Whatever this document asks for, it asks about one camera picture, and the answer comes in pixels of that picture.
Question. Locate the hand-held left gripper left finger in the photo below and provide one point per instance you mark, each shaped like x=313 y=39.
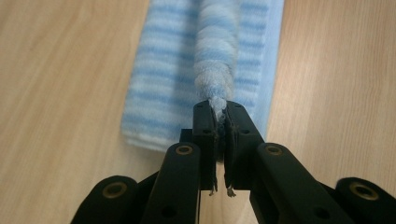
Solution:
x=204 y=140

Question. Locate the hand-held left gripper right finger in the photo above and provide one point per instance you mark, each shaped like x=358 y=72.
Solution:
x=241 y=146

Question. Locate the blue striped towel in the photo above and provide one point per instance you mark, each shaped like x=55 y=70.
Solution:
x=162 y=77

